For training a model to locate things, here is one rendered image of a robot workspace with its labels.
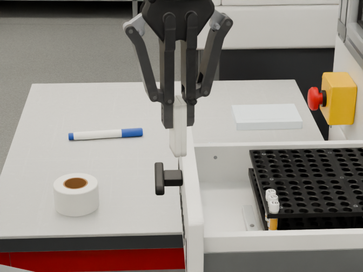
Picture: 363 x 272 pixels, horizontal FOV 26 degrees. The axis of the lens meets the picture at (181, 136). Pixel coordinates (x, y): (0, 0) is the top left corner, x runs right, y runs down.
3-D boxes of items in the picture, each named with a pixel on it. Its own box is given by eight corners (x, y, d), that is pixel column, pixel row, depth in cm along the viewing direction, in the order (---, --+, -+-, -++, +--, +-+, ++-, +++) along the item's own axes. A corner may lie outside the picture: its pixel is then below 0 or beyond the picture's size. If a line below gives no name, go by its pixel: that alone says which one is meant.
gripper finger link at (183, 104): (174, 94, 95) (180, 94, 95) (174, 147, 98) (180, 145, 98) (180, 104, 93) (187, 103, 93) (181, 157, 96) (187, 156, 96)
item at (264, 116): (236, 130, 150) (236, 122, 149) (230, 112, 158) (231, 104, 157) (302, 128, 150) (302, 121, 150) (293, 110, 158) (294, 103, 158)
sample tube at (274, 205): (267, 232, 97) (268, 199, 95) (276, 232, 97) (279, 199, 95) (267, 237, 96) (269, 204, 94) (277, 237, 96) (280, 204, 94)
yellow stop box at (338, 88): (324, 126, 132) (327, 86, 129) (315, 109, 139) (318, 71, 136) (354, 126, 133) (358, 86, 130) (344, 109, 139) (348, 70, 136)
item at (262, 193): (267, 218, 95) (267, 214, 95) (249, 153, 111) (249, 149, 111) (282, 218, 95) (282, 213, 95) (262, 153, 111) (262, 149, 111)
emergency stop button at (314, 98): (309, 114, 133) (311, 92, 131) (305, 104, 137) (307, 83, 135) (327, 114, 133) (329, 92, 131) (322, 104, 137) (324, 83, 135)
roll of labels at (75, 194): (72, 222, 120) (71, 198, 118) (45, 205, 124) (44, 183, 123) (108, 205, 124) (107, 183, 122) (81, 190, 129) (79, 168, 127)
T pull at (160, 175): (155, 197, 99) (155, 187, 98) (154, 169, 105) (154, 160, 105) (183, 196, 99) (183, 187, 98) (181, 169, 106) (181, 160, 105)
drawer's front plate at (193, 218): (188, 301, 93) (188, 221, 88) (177, 183, 119) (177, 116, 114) (202, 300, 93) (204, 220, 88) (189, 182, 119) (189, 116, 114)
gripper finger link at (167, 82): (177, 14, 87) (165, 15, 87) (175, 107, 92) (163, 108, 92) (169, 5, 91) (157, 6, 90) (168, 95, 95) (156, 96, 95)
